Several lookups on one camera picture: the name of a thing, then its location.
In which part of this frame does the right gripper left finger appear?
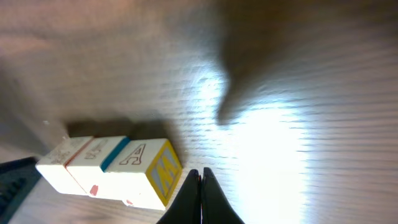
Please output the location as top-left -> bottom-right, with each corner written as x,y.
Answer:
157,169 -> 201,224

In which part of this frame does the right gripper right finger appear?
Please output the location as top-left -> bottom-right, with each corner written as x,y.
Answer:
201,167 -> 244,224

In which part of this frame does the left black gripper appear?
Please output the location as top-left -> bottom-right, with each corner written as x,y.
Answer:
1,157 -> 41,224

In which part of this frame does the yellow edged airplane block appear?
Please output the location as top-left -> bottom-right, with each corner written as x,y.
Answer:
97,138 -> 182,210

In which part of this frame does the blue edged pencil block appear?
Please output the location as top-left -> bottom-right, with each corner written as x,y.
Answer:
66,136 -> 131,200

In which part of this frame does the plain white wooden block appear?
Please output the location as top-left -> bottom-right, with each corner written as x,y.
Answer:
35,136 -> 94,195

